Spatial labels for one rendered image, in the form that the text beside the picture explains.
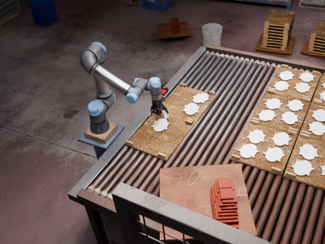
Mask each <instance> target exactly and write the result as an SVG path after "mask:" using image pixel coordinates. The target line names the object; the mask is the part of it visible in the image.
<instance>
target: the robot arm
mask: <svg viewBox="0 0 325 244"><path fill-rule="evenodd" d="M105 54H106V48H105V46H104V45H102V44H101V43H99V42H93V43H92V44H90V45H89V46H88V47H87V48H86V49H85V50H84V51H83V52H82V53H81V55H80V64H81V66H82V67H83V68H84V70H85V71H86V72H88V73H89V74H91V75H94V78H95V82H96V86H97V92H96V95H97V100H94V101H91V102H90V103H89V105H88V113H89V117H90V130H91V132H92V133H94V134H97V135H100V134H104V133H106V132H107V131H108V130H109V128H110V125H109V122H108V120H107V119H106V117H105V113H106V112H107V111H108V109H109V108H110V107H111V106H112V105H113V103H114V102H115V99H116V97H115V94H114V93H113V92H112V91H111V90H110V89H109V87H108V85H110V86H111V87H113V88H115V89H116V90H118V91H119V92H121V93H122V94H124V95H126V99H127V101H128V102H129V103H132V104H133V103H135V102H136V101H137V100H138V99H139V97H140V96H141V94H142V93H143V92H144V90H146V91H150V92H151V99H152V106H151V108H150V113H149V116H150V117H151V115H152V114H153V113H155V114H157V115H161V113H162V112H163V114H164V118H165V119H168V120H170V117H169V112H168V110H167V108H166V107H165V106H164V104H162V103H161V102H164V101H165V99H166V98H164V97H162V90H161V82H160V79H159V78H158V77H152V78H151V79H150V80H147V79H142V78H136V79H135V80H134V82H133V87H132V86H130V85H129V84H127V83H126V82H124V81H123V80H121V79H120V78H118V77H117V76H115V75H114V74H112V73H111V72H109V71H108V70H106V69H105V68H104V63H105V57H104V56H105ZM162 110H163V111H162Z"/></svg>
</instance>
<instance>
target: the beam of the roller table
mask: <svg viewBox="0 0 325 244"><path fill-rule="evenodd" d="M205 52H206V47H204V46H200V47H199V48H198V49H197V51H196V52H195V53H194V54H193V55H192V56H191V57H190V58H189V59H188V60H187V62H186V63H185V64H184V65H183V66H182V67H181V68H180V69H179V70H178V72H177V73H176V74H175V75H174V76H173V77H172V78H171V79H170V80H169V82H168V83H167V84H166V85H165V86H164V87H163V88H168V90H169V91H168V93H167V94H166V95H165V96H162V97H164V98H166V97H167V96H168V95H169V94H170V93H171V92H172V90H173V89H174V88H175V87H176V86H177V85H178V83H179V82H180V81H181V80H182V79H183V78H184V77H185V75H186V74H187V73H188V72H189V71H190V70H191V69H192V68H193V66H194V65H195V64H196V63H197V62H198V61H199V60H200V58H201V57H202V56H203V55H204V53H205ZM151 106H152V100H151V101H150V103H149V104H148V105H147V106H146V107H145V108H144V109H143V110H142V111H141V113H140V114H139V115H138V116H137V117H136V118H135V119H134V120H133V121H132V123H131V124H130V125H129V126H128V127H127V128H126V129H125V130H124V131H123V132H122V134H121V135H120V136H119V137H118V138H117V139H116V140H115V141H114V142H113V144H112V145H111V146H110V147H109V148H108V149H107V150H106V151H105V152H104V153H103V155H102V156H101V157H100V158H99V159H98V160H97V161H96V162H95V163H94V165H93V166H92V167H91V168H90V169H89V170H88V171H87V172H86V173H85V175H84V176H83V177H82V178H81V179H80V180H79V181H78V182H77V183H76V184H75V186H74V187H73V188H72V189H71V190H70V191H69V192H68V193H67V194H68V197H69V199H70V200H73V201H75V202H77V203H79V201H78V198H77V196H76V194H77V193H78V192H79V191H80V190H81V189H82V188H83V189H85V190H87V188H88V187H89V186H90V185H91V184H92V183H93V182H94V181H95V180H96V179H97V178H98V176H99V175H100V174H101V173H102V172H103V171H104V169H105V168H106V167H107V166H108V165H109V164H110V162H111V161H112V160H113V159H114V158H115V157H116V155H117V154H118V153H119V152H120V151H121V150H122V148H123V147H124V146H125V143H126V141H127V140H129V139H130V138H131V137H132V136H133V135H134V134H135V133H136V131H137V130H138V129H139V128H140V127H141V126H142V125H143V124H144V123H145V122H146V121H147V119H148V118H149V117H150V116H149V113H150V108H151Z"/></svg>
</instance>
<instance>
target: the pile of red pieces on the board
mask: <svg viewBox="0 0 325 244"><path fill-rule="evenodd" d="M209 193H210V200H211V208H212V214H213V219H214V220H217V221H219V222H222V223H224V224H227V225H229V226H232V227H234V228H236V229H239V225H238V223H239V220H238V212H237V210H238V207H237V198H236V192H235V187H234V182H233V179H230V178H217V181H216V183H214V186H212V187H211V189H210V192H209Z"/></svg>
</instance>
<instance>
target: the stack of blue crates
mask: <svg viewBox="0 0 325 244"><path fill-rule="evenodd" d="M29 5H30V9H31V12H32V16H33V19H34V21H35V24H38V25H43V26H49V25H50V24H52V23H54V22H55V21H57V20H58V16H57V14H56V11H55V6H54V2H53V0H34V1H32V2H31V3H29Z"/></svg>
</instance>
